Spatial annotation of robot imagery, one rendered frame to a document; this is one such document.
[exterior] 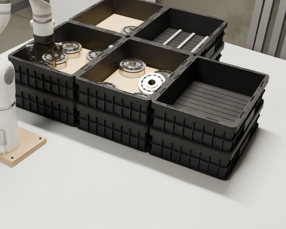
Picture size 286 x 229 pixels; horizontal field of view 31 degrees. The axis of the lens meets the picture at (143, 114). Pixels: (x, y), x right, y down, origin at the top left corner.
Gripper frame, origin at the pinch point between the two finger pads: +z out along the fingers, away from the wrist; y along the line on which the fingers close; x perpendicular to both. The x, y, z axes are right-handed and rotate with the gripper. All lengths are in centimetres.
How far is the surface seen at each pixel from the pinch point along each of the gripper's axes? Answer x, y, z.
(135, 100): -37.3, 27.4, -5.0
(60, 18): 194, 19, 66
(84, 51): 17.9, 17.0, 4.0
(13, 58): -4.7, -11.7, -6.1
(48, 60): 4.9, 1.2, 0.7
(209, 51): 4, 68, 0
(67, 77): -19.9, 6.6, -5.3
